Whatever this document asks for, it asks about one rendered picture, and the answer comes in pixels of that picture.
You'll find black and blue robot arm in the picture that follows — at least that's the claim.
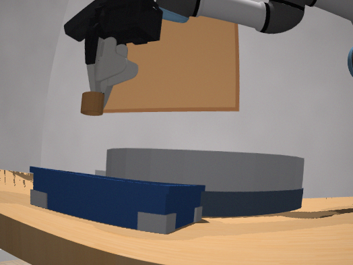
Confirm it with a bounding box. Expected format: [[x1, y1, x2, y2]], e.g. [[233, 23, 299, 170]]
[[64, 0, 353, 42]]

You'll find bronze bushing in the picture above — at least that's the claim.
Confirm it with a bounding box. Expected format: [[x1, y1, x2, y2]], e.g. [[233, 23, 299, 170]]
[[81, 92, 104, 116]]

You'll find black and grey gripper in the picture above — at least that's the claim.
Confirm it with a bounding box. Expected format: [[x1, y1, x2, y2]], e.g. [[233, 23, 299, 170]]
[[85, 0, 163, 110]]

